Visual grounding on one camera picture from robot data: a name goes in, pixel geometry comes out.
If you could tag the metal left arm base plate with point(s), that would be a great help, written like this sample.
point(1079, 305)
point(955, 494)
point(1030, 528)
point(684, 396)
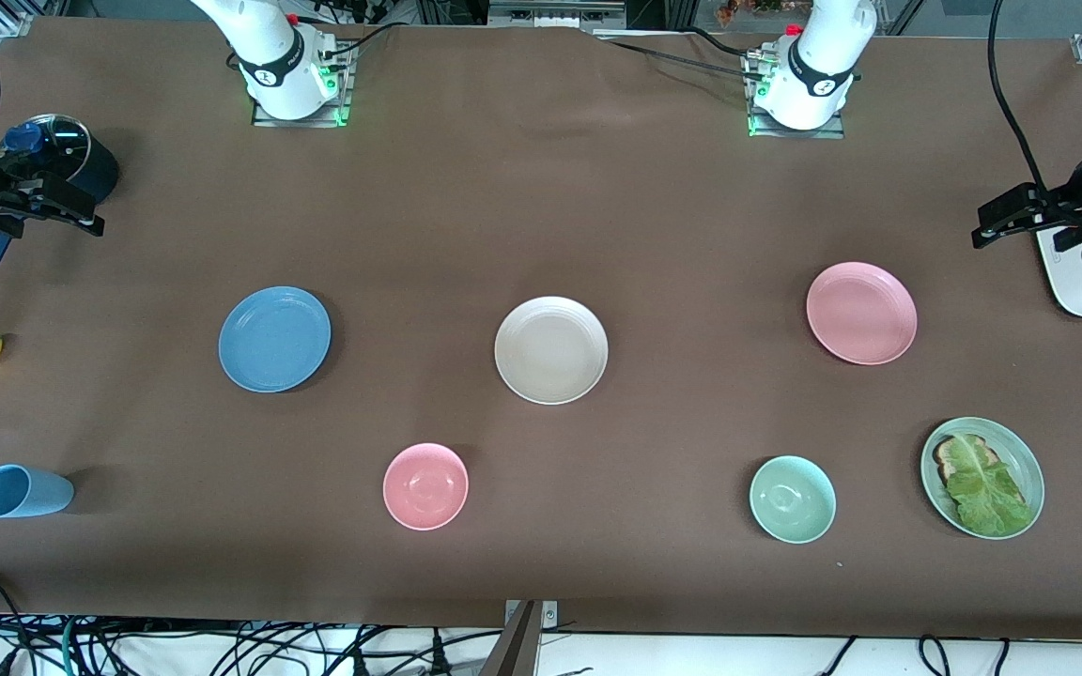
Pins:
point(755, 127)

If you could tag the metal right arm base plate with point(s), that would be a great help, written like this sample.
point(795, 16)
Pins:
point(346, 94)

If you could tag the blue plate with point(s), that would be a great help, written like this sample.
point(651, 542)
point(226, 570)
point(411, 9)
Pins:
point(274, 340)

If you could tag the pink plate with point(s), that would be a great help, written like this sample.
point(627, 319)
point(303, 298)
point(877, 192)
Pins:
point(861, 314)

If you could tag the toast slice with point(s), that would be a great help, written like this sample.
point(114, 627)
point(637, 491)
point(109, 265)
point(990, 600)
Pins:
point(945, 462)

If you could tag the beige plate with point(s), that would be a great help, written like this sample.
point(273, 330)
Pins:
point(550, 350)

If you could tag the green bowl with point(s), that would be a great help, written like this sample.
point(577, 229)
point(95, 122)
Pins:
point(793, 499)

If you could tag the green lettuce leaf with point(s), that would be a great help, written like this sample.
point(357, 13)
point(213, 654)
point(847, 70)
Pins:
point(987, 493)

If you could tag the pink bowl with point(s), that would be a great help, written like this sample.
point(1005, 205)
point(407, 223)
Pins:
point(425, 486)

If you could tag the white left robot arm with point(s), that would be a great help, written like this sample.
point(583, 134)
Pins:
point(813, 75)

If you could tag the blue cup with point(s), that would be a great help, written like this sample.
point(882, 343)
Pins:
point(24, 492)

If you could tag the green plate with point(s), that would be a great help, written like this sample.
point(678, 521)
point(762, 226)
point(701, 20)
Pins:
point(1029, 465)

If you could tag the grey brown post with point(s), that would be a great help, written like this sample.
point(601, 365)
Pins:
point(517, 648)

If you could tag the glass lid blue knob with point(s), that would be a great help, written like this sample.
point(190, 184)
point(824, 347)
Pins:
point(67, 145)

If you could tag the grey metal box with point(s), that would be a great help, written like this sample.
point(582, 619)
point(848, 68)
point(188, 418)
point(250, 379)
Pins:
point(550, 17)

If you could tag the dark blue saucepan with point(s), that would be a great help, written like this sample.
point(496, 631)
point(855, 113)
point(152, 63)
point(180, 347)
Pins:
point(104, 174)

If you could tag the small metal bracket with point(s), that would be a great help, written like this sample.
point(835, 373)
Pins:
point(550, 615)

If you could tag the brown table cover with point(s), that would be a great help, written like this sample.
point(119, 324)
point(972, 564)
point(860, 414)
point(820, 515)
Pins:
point(597, 188)

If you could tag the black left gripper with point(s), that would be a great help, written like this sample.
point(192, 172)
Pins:
point(1074, 207)

